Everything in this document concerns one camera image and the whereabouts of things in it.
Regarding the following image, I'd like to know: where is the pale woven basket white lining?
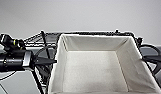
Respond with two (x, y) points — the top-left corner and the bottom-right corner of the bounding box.
(47, 32), (161, 94)

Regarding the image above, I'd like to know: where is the black wire shelf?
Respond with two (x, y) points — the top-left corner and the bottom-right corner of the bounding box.
(23, 29), (144, 94)

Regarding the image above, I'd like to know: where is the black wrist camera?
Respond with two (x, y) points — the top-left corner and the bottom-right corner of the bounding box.
(0, 33), (27, 52)

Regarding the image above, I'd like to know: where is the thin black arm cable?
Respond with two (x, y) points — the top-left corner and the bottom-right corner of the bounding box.
(0, 70), (18, 83)

